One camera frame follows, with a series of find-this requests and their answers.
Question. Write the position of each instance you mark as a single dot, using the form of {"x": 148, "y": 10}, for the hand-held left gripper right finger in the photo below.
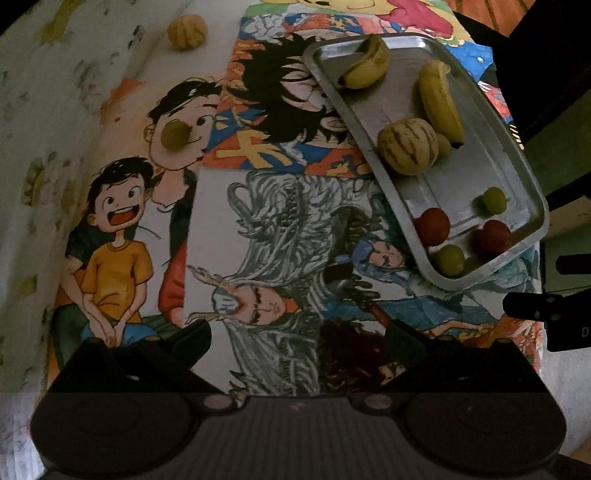
{"x": 397, "y": 344}

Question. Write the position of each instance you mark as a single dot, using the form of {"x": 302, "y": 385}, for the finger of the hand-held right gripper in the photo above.
{"x": 540, "y": 307}
{"x": 575, "y": 264}

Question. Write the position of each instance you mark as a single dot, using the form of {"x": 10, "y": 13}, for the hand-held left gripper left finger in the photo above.
{"x": 194, "y": 344}

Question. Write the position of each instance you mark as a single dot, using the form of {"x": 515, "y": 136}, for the red cherry tomato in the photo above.
{"x": 493, "y": 237}
{"x": 431, "y": 227}

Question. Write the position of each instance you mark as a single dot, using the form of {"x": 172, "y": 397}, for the green grape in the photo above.
{"x": 450, "y": 261}
{"x": 495, "y": 200}
{"x": 175, "y": 136}

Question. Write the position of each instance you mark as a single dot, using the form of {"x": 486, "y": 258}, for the long banana with sticker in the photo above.
{"x": 441, "y": 101}

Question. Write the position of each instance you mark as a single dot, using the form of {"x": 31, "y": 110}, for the metal tray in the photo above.
{"x": 401, "y": 110}

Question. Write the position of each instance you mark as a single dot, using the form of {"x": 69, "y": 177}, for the short spotted banana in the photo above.
{"x": 367, "y": 64}

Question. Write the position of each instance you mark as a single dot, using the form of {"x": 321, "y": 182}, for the grey winged figure drawing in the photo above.
{"x": 277, "y": 258}

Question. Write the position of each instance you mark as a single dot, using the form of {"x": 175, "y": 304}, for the small tan round fruit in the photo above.
{"x": 444, "y": 145}

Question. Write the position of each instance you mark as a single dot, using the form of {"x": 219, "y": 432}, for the large striped melon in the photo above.
{"x": 408, "y": 147}

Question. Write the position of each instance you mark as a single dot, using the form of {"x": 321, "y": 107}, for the green grape on cloth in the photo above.
{"x": 175, "y": 136}

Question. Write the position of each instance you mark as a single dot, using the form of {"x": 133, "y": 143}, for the printed blanket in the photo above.
{"x": 69, "y": 115}

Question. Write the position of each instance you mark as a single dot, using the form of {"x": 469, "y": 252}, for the small striped melon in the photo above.
{"x": 187, "y": 32}

